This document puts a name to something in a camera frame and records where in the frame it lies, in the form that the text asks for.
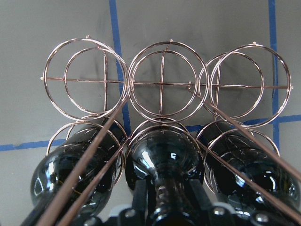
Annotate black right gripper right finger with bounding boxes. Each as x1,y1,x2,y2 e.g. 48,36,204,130
189,179,212,210

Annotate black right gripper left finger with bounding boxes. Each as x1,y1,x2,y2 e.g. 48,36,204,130
132,178,151,212

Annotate dark wine bottle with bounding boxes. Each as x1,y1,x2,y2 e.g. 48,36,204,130
125,125,203,226
20,117,127,226

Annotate dark wine bottle in basket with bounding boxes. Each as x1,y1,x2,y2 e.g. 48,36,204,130
20,117,127,226

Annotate copper wire wine basket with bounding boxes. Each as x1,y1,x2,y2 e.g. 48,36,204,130
25,37,301,226

